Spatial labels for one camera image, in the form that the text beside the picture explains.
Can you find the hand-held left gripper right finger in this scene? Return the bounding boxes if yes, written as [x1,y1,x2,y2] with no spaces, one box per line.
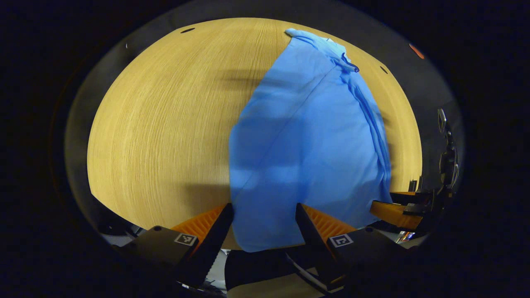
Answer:
[295,202,414,293]

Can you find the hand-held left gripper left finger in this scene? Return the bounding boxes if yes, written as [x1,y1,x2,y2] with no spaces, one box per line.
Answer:
[118,202,235,288]

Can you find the light blue T-shirt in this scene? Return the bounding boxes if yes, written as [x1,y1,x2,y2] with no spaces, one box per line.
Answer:
[229,28,393,253]

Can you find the dark cloth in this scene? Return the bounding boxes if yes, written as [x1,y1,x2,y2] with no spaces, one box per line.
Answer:
[225,248,299,291]

